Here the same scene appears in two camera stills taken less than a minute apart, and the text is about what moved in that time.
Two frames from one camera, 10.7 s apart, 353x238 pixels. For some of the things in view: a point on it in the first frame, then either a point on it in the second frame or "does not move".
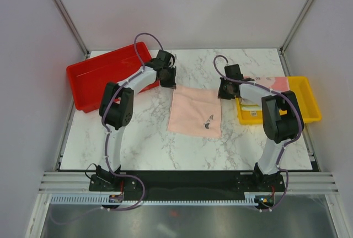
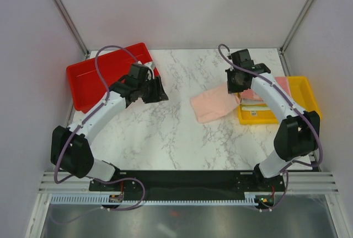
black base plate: (192, 185) does not move
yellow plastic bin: (302, 88) does not move
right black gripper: (222, 95) -> (231, 88)
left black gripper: (171, 83) -> (159, 93)
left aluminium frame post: (65, 14) does not move
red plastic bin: (87, 77) does not move
